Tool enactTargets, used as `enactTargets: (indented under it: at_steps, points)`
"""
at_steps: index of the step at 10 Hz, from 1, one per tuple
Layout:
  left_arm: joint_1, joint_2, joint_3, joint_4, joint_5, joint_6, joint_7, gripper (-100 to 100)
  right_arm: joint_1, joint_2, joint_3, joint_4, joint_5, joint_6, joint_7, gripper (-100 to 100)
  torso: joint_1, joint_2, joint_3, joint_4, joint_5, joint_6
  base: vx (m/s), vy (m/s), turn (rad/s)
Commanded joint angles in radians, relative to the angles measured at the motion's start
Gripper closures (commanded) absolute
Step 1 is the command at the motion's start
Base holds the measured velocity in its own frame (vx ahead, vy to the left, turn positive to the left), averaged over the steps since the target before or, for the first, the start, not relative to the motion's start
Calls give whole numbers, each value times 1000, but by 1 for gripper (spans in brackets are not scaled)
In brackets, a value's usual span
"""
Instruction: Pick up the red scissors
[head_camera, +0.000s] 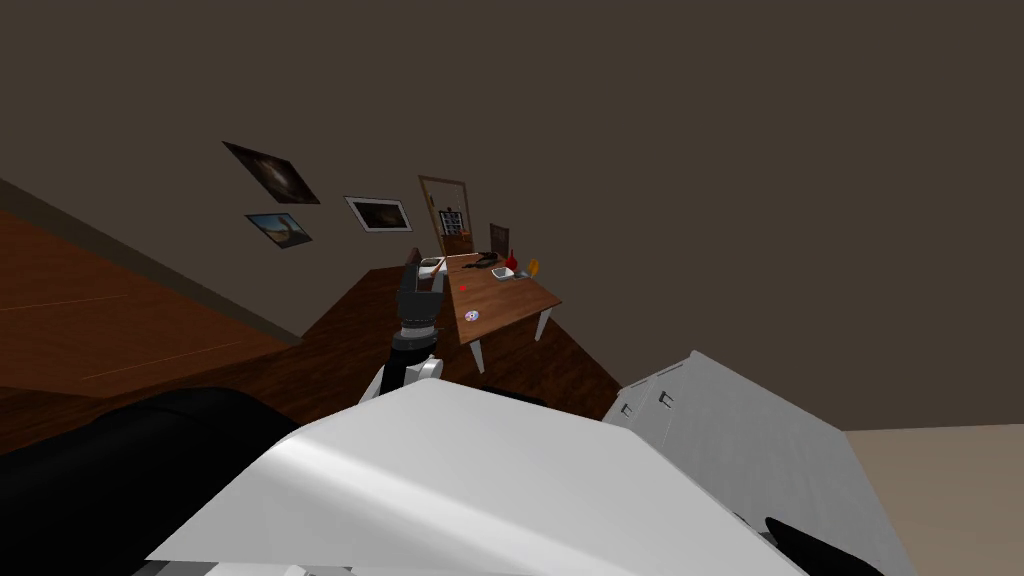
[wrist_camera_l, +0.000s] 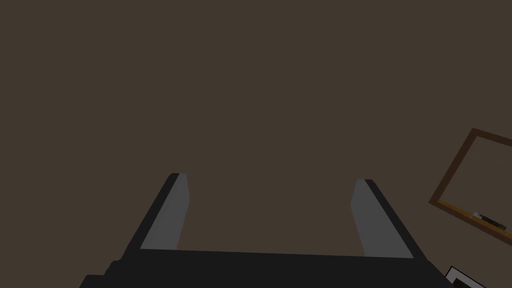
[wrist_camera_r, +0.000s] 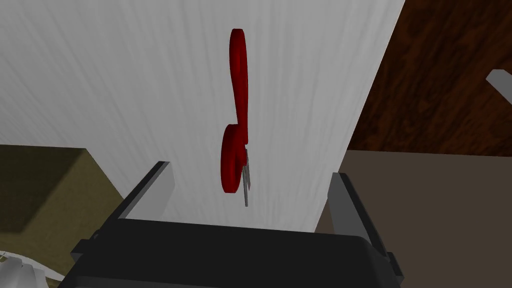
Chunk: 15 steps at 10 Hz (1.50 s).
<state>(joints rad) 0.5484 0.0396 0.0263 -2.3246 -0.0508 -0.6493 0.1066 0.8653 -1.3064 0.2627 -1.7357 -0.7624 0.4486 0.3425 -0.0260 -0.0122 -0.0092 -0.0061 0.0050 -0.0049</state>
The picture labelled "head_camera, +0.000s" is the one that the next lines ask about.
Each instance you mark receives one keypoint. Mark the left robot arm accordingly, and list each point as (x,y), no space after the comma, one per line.
(120,480)

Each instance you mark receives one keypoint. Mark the white drawer cabinet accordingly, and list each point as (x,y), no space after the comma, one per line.
(760,448)

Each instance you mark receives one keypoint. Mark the dark unframed wall picture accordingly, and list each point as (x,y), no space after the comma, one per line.
(274,174)

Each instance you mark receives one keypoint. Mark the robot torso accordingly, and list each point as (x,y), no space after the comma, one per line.
(448,480)

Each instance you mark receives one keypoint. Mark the blue wall picture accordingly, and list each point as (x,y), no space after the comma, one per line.
(280,230)

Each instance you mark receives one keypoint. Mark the brown wooden table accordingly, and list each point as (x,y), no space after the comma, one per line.
(504,304)

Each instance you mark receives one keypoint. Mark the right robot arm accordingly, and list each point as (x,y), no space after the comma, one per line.
(816,554)

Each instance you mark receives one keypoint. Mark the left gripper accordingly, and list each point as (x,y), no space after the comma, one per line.
(420,306)

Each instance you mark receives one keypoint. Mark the white framed wall picture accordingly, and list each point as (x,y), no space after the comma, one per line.
(378,214)

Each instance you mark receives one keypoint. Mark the wooden framed mirror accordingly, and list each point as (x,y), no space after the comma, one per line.
(448,216)

